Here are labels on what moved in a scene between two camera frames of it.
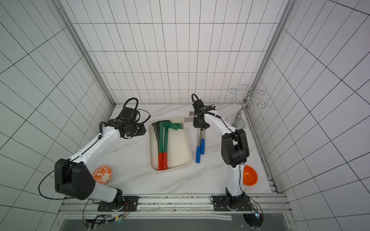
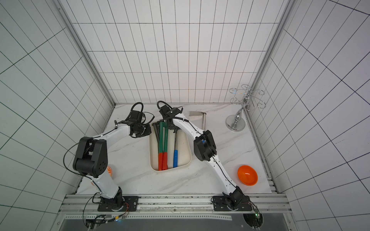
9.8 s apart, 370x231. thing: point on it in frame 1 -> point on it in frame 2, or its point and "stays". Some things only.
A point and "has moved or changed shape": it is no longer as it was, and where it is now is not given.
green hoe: [167, 125] stays
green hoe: [160, 154] stays
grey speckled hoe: [155, 125] stays
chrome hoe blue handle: [198, 151] has moved or changed shape
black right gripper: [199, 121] -> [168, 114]
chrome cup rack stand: [235, 121] stays
